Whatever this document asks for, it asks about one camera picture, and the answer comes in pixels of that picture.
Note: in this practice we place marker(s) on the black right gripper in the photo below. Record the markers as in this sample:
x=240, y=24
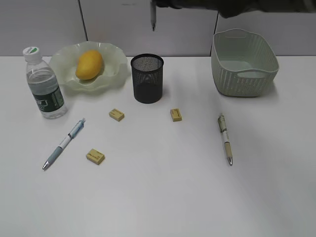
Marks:
x=226, y=8

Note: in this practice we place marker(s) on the yellow mango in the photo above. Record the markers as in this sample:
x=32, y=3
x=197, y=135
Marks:
x=89, y=65

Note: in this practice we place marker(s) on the clear water bottle green label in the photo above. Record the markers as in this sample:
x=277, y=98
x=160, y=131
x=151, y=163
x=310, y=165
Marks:
x=43, y=84

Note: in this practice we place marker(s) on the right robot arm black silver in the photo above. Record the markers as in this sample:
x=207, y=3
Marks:
x=287, y=6

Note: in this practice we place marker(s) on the pale green woven basket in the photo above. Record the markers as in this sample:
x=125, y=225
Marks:
x=243, y=63

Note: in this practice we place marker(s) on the black mesh pen holder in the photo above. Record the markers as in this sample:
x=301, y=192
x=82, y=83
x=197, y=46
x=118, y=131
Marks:
x=147, y=77

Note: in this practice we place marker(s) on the beige white pen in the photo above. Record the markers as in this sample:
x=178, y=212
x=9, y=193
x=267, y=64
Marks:
x=225, y=136

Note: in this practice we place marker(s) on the yellow eraser upper right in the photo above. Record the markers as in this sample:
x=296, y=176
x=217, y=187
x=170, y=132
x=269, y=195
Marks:
x=175, y=115

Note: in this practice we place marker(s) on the yellow eraser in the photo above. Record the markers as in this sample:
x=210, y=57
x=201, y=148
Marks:
x=95, y=156
x=116, y=114
x=175, y=115

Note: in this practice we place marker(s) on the yellow eraser upper left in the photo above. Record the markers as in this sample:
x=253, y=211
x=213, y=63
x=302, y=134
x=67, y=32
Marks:
x=116, y=114

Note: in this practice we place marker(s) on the pale green wavy plate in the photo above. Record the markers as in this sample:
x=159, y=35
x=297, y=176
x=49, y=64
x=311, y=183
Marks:
x=113, y=73

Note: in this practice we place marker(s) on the blue grey pen left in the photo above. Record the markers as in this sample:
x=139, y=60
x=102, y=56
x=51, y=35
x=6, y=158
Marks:
x=60, y=148

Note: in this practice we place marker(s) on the yellow eraser lower left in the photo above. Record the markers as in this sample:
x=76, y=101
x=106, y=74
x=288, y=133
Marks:
x=95, y=156

